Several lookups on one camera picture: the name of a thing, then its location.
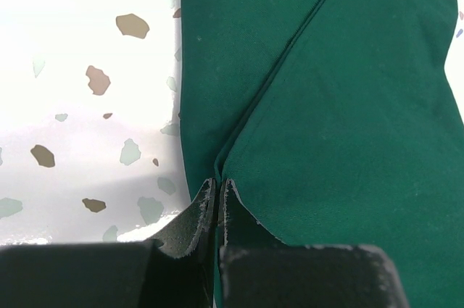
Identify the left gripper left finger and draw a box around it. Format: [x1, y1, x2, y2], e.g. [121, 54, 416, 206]
[1, 178, 217, 307]

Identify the dark green surgical cloth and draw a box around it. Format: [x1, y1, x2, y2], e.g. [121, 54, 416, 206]
[180, 0, 463, 307]

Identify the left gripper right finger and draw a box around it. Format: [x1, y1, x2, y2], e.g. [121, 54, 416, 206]
[217, 179, 409, 308]

